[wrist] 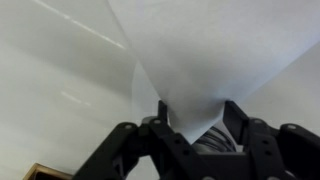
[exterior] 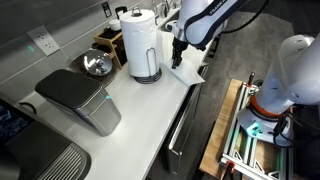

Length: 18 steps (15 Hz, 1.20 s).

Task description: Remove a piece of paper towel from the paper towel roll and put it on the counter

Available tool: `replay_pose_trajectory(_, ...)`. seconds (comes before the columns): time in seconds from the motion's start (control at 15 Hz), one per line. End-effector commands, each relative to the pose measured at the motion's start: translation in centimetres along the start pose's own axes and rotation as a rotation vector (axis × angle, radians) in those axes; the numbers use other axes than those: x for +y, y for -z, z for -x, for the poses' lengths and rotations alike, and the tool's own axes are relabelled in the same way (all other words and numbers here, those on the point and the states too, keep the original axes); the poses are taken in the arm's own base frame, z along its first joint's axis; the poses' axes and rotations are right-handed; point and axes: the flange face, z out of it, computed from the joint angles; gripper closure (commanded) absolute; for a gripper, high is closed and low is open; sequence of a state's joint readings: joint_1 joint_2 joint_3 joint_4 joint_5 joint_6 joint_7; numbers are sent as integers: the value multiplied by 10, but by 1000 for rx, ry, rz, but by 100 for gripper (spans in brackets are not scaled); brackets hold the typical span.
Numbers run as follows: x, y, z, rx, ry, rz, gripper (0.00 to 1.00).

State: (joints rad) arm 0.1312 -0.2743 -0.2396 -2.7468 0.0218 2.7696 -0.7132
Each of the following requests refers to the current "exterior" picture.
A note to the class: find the wooden organizer box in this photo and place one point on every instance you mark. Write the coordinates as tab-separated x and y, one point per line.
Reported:
111	37

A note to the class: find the wooden cart with clamps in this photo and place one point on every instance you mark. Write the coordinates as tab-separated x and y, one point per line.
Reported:
216	140

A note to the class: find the chrome sink faucet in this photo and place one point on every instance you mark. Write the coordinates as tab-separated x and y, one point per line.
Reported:
165	7

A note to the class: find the dark round tray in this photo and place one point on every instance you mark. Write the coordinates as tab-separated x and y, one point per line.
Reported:
108	80

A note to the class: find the white paper towel roll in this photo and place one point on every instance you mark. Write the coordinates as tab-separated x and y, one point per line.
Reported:
136	43

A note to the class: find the grey wall power outlet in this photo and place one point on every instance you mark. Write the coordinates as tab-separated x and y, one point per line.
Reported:
44	40

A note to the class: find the shiny silver dome lid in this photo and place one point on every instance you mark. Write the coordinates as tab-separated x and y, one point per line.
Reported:
97	62

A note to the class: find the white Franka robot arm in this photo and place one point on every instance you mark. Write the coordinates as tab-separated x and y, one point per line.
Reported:
206	20

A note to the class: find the small white cup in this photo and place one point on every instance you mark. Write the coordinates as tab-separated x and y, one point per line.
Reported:
115	24

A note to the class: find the aluminium profile frame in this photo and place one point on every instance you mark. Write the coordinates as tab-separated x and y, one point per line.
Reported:
233	143

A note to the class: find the black wall switch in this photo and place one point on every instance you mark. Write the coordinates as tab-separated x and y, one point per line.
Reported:
106	9

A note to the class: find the white paper towel sheet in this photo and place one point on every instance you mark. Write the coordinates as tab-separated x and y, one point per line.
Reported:
186	75

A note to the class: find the stainless steel countertop bin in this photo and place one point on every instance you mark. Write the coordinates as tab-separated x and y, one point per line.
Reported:
83	100

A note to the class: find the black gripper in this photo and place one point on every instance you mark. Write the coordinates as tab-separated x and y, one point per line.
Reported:
180	46

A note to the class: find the metal paper towel holder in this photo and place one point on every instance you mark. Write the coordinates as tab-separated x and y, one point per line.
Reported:
148	80

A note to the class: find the dark display screen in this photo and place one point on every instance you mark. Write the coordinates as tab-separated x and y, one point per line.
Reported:
11	121

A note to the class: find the grey appliance with grille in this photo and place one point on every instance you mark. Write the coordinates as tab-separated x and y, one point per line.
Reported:
56	163

